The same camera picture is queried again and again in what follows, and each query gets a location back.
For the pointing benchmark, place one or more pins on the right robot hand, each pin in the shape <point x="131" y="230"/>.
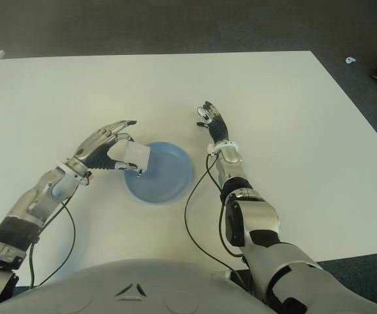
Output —
<point x="219" y="129"/>

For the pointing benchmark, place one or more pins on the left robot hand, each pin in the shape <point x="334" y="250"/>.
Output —
<point x="93" y="150"/>

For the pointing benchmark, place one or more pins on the white charger block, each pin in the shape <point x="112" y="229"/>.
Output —
<point x="135" y="153"/>

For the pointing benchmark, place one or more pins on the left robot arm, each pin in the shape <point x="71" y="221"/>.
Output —
<point x="44" y="196"/>

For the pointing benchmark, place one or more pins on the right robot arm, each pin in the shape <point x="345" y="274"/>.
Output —
<point x="260" y="219"/>

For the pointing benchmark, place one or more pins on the blue plastic plate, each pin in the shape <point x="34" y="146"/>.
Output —
<point x="165" y="176"/>

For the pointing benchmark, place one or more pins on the grey robot torso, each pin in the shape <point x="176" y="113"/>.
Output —
<point x="142" y="288"/>

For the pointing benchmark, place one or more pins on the small white floor object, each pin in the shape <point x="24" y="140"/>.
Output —
<point x="349" y="60"/>

